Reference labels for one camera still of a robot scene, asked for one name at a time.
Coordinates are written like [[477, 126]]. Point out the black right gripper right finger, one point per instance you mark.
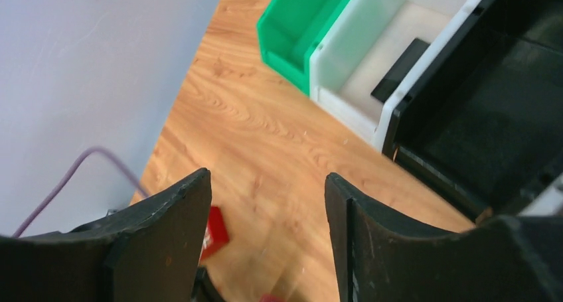
[[380, 254]]

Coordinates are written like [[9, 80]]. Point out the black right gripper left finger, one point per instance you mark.
[[146, 252]]

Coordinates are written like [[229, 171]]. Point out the black credit card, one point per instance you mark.
[[398, 71]]

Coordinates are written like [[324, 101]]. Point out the red leather card holder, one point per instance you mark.
[[270, 298]]

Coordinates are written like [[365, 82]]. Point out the red plastic tray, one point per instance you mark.
[[216, 234]]

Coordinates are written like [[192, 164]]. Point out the black plastic bin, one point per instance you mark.
[[482, 125]]

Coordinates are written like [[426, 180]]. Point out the white plastic bin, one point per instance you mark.
[[362, 45]]

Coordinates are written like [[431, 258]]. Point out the green plastic bin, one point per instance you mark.
[[289, 31]]

